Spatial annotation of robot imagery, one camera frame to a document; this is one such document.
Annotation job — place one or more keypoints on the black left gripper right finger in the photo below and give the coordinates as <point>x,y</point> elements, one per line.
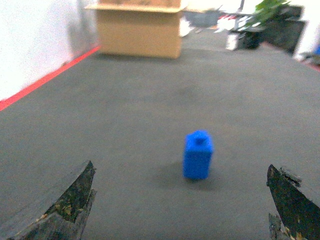
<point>298,210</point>

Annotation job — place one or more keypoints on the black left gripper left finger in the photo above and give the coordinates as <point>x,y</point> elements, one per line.
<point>59,213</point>

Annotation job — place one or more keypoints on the blue plastic block part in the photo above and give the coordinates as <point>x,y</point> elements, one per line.
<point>197,155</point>

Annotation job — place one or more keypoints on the green potted plant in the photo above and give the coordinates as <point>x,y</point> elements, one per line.
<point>265,11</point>

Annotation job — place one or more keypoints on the large cardboard box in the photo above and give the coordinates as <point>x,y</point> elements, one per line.
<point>139,28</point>

